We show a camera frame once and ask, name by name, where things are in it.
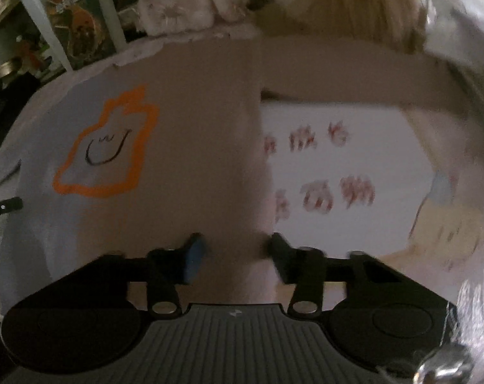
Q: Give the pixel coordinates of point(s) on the shiny silver fabric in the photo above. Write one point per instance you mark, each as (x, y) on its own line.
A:
(462, 12)

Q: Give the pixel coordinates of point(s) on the colourful picture box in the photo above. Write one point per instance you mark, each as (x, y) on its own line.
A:
(85, 24)

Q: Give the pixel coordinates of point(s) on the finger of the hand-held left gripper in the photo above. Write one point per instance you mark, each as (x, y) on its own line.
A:
(6, 206)

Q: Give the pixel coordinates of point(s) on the white cloth with red print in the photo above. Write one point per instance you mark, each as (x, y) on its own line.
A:
(346, 176)

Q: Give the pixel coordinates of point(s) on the fluffy yellow plush toy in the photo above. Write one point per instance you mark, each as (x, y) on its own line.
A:
(346, 0)

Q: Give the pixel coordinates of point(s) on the pale shirt with orange print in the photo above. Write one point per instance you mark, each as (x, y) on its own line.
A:
(177, 136)

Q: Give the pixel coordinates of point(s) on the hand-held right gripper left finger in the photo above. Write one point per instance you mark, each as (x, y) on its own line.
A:
(195, 256)

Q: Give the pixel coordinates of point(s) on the pink plush bunny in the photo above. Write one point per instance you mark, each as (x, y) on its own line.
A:
(181, 2)

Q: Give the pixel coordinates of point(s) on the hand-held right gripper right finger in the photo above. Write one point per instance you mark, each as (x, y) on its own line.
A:
(280, 254)

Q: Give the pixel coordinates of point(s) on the white shelf frame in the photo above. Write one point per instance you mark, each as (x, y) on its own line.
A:
(37, 16)

